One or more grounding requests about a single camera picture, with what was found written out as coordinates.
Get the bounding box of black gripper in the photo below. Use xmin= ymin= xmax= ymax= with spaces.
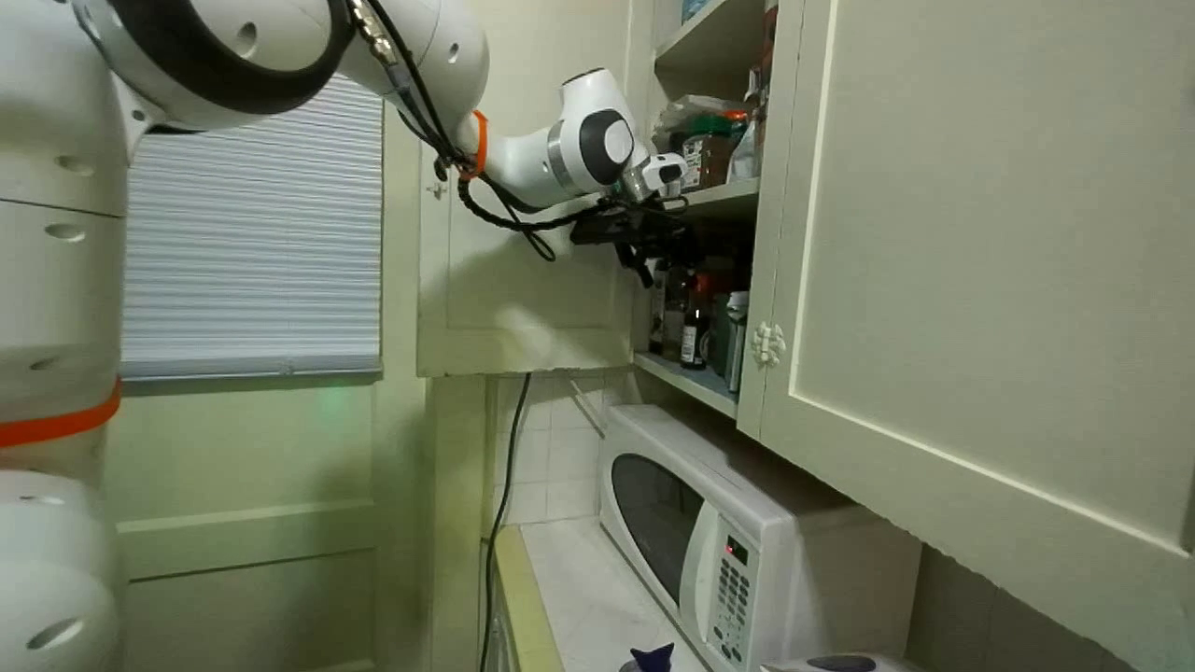
xmin=570 ymin=205 xmax=700 ymax=286

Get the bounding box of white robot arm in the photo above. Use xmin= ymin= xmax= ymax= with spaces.
xmin=0 ymin=0 xmax=682 ymax=672

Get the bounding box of cream cupboard door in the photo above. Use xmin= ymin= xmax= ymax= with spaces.
xmin=740 ymin=0 xmax=1195 ymax=672

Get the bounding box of white microwave oven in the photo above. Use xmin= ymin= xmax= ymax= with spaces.
xmin=598 ymin=402 xmax=921 ymax=672

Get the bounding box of white window blind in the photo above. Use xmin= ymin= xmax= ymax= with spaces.
xmin=122 ymin=78 xmax=385 ymax=382

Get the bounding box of blue object at bottom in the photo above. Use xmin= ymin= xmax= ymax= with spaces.
xmin=618 ymin=641 xmax=676 ymax=672

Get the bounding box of grey lid at bottom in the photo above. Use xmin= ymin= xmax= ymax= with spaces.
xmin=755 ymin=651 xmax=921 ymax=672

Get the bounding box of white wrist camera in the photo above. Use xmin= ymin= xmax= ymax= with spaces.
xmin=637 ymin=154 xmax=685 ymax=196

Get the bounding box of cream open cupboard frame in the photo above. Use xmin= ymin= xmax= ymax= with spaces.
xmin=631 ymin=0 xmax=775 ymax=413

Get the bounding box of black power cord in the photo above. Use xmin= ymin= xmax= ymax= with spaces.
xmin=474 ymin=368 xmax=536 ymax=672

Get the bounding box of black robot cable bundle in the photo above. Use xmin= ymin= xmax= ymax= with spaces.
xmin=351 ymin=0 xmax=627 ymax=266

